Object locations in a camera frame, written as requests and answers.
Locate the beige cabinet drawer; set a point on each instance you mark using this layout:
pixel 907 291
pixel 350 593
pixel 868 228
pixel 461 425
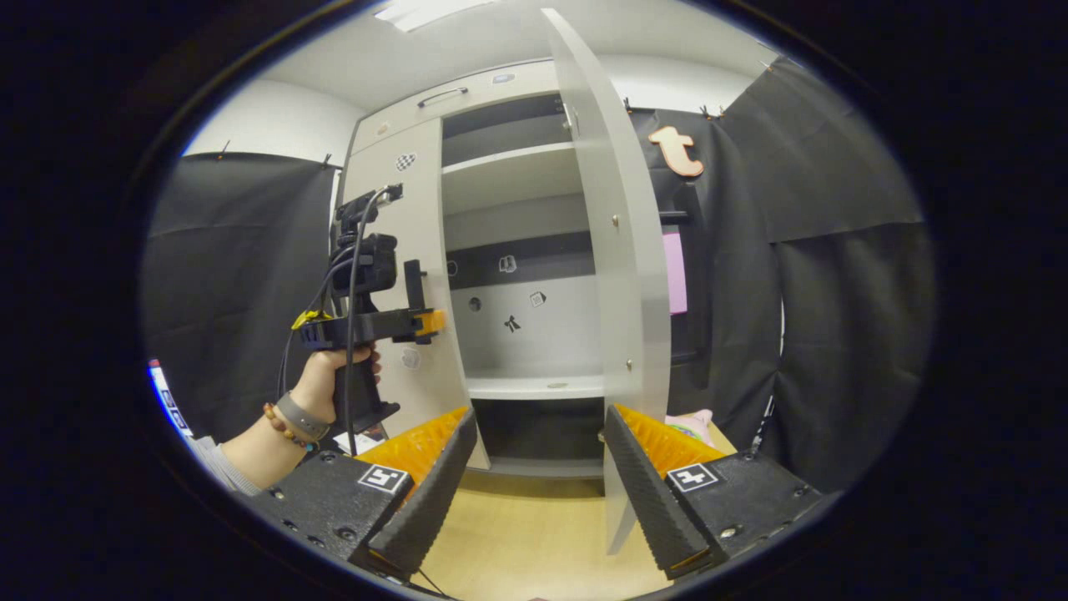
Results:
pixel 530 79

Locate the beige cabinet shelf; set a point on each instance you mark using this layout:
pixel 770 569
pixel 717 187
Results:
pixel 509 179
pixel 534 388

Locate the grey wristband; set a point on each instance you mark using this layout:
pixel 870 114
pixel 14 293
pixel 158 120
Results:
pixel 302 417

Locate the beige double-door shoe cabinet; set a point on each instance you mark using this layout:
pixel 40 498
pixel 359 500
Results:
pixel 542 342

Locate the pink and green object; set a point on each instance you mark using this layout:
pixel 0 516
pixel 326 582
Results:
pixel 688 426

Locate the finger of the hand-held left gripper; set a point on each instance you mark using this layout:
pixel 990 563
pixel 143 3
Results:
pixel 430 325

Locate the beige cabinet door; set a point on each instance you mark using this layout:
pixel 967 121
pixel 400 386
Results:
pixel 417 217
pixel 626 292

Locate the black backdrop cloth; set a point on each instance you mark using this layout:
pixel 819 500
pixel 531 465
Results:
pixel 834 334
pixel 234 275

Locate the white printed panel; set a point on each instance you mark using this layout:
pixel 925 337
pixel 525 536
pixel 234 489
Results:
pixel 167 401

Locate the metal door hinge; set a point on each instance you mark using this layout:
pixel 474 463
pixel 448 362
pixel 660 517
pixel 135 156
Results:
pixel 570 117

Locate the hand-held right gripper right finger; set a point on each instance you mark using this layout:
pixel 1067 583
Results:
pixel 655 501

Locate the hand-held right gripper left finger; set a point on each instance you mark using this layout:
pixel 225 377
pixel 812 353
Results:
pixel 438 492

